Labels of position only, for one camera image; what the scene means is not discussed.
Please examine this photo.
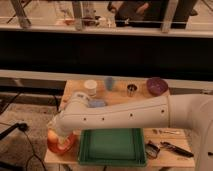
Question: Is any metal fork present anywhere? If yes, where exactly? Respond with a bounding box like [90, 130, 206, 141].
[152, 129, 180, 135]

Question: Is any purple bowl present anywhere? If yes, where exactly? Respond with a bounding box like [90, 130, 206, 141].
[146, 77, 168, 96]

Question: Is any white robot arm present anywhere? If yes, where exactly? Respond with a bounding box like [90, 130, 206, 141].
[48, 92, 213, 171]

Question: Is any wooden table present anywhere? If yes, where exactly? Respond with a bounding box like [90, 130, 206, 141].
[44, 80, 195, 169]

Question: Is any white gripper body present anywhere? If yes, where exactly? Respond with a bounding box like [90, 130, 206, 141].
[47, 120, 74, 147]

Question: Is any red yellow apple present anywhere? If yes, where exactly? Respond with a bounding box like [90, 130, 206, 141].
[48, 130, 58, 140]

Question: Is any black stand with cable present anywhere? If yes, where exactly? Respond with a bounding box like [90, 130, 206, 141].
[0, 123, 29, 140]

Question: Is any black handled knife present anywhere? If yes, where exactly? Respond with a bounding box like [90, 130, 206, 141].
[160, 141, 194, 158]

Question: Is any red bowl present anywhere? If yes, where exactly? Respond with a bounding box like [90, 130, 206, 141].
[47, 130, 77, 155]

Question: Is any blue plastic cup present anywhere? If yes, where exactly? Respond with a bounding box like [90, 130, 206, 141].
[104, 77, 115, 91]

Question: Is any small metal cup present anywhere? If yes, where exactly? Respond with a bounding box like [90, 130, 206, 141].
[127, 84, 137, 97]

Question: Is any white paper cup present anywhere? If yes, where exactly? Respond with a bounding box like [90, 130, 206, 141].
[84, 80, 97, 96]

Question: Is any green plastic tray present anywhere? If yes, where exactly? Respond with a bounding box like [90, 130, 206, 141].
[78, 129, 147, 167]

